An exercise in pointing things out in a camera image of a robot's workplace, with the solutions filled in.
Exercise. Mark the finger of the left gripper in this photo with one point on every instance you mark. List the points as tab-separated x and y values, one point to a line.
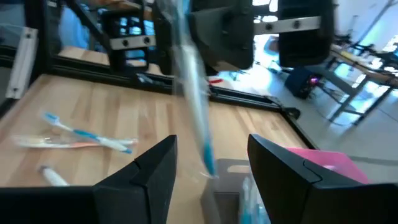
163	40
230	37

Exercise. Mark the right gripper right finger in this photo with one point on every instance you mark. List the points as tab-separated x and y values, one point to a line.
280	180

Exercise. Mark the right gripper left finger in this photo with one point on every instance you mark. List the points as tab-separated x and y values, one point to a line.
155	180

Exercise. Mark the blue toothbrush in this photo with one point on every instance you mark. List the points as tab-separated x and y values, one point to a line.
245	205
54	178
194	81
87	135

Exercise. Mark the orange toothbrush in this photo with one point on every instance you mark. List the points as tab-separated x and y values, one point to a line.
77	145

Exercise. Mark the purple lit computer tower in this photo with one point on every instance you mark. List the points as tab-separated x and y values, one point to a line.
303	82

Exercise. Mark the clear smoky plastic bin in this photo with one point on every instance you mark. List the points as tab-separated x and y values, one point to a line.
224	186

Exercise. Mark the red plastic bin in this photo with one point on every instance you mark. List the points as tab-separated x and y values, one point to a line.
335	161

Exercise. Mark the grey metal background table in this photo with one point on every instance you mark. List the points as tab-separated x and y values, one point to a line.
357	71

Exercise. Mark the silver metal bracket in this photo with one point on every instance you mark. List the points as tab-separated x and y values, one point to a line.
21	62

